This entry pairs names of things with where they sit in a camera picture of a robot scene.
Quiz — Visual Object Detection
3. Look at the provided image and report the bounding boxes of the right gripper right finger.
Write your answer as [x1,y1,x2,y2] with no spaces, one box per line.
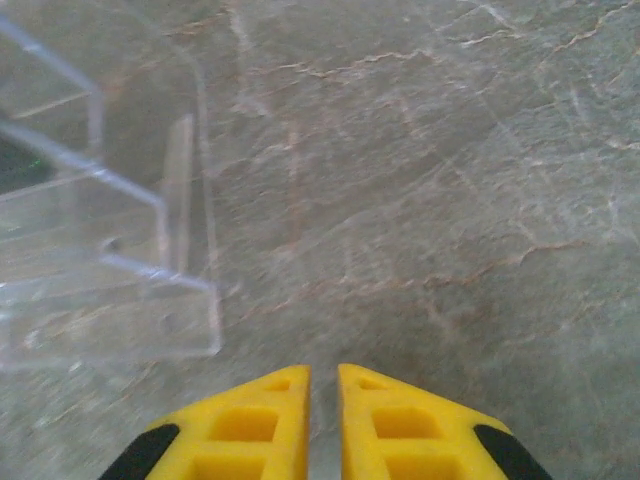
[336,362,554,480]

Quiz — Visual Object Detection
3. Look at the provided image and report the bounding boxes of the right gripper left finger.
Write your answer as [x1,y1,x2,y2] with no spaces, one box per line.
[97,364,313,480]

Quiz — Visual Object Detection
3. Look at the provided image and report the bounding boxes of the clear acrylic card stand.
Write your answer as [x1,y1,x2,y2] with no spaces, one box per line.
[0,12,224,374]

